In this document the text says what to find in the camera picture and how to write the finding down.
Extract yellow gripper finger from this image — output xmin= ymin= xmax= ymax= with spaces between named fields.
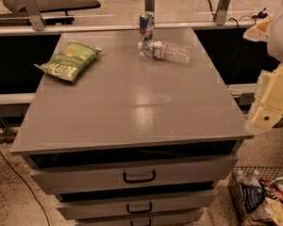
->
xmin=251 ymin=67 xmax=283 ymax=130
xmin=243 ymin=15 xmax=273 ymax=42

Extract clear plastic water bottle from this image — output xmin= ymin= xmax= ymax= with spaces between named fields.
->
xmin=138 ymin=40 xmax=191 ymax=64

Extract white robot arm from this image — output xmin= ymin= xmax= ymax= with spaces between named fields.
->
xmin=243 ymin=1 xmax=283 ymax=135

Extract snack bags in basket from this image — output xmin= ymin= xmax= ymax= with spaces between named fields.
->
xmin=250 ymin=176 xmax=283 ymax=226

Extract blue silver energy drink can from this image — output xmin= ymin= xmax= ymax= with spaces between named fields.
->
xmin=140 ymin=11 xmax=154 ymax=40

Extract grey drawer cabinet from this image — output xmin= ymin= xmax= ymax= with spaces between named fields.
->
xmin=9 ymin=27 xmax=255 ymax=226

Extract bottom grey drawer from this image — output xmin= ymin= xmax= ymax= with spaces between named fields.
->
xmin=75 ymin=208 xmax=203 ymax=226

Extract grey drawer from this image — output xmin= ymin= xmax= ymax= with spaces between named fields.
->
xmin=75 ymin=208 xmax=203 ymax=226
xmin=58 ymin=189 xmax=218 ymax=220
xmin=31 ymin=154 xmax=238 ymax=195

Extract green chip bag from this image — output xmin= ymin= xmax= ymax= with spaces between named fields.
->
xmin=35 ymin=41 xmax=102 ymax=83

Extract top grey drawer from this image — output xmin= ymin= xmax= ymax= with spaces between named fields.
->
xmin=31 ymin=154 xmax=238 ymax=195

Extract middle grey drawer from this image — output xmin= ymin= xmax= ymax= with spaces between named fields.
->
xmin=58 ymin=189 xmax=218 ymax=220

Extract right metal bracket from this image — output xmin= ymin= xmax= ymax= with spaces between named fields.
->
xmin=213 ymin=0 xmax=231 ymax=25

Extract wire mesh basket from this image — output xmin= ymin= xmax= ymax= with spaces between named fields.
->
xmin=228 ymin=166 xmax=283 ymax=226

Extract metal rail barrier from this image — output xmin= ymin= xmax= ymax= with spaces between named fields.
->
xmin=0 ymin=19 xmax=255 ymax=37

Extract left metal bracket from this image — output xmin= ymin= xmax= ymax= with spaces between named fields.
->
xmin=23 ymin=0 xmax=45 ymax=31

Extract black floor cable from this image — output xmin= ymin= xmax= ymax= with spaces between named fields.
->
xmin=0 ymin=135 xmax=51 ymax=226

